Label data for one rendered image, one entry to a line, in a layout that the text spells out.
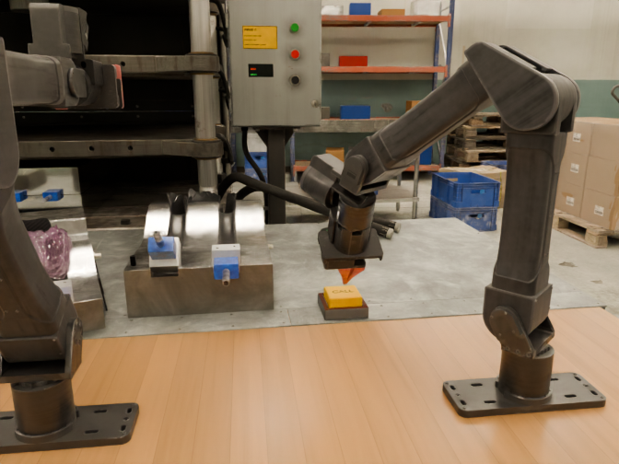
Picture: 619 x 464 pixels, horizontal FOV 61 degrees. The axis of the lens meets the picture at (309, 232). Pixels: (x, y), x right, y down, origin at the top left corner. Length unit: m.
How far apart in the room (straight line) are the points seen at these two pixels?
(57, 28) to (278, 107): 1.09
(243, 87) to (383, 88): 5.97
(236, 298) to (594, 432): 0.59
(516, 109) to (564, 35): 7.82
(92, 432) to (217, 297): 0.36
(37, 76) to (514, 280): 0.59
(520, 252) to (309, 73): 1.23
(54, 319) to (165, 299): 0.36
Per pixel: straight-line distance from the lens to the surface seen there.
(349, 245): 0.84
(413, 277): 1.16
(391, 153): 0.74
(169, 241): 0.93
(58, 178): 1.80
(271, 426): 0.68
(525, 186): 0.67
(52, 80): 0.68
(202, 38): 1.64
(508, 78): 0.65
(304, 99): 1.78
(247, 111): 1.77
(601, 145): 4.70
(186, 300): 0.97
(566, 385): 0.81
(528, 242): 0.68
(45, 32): 0.78
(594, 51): 8.65
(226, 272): 0.89
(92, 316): 0.96
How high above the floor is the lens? 1.20
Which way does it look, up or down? 15 degrees down
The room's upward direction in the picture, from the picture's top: straight up
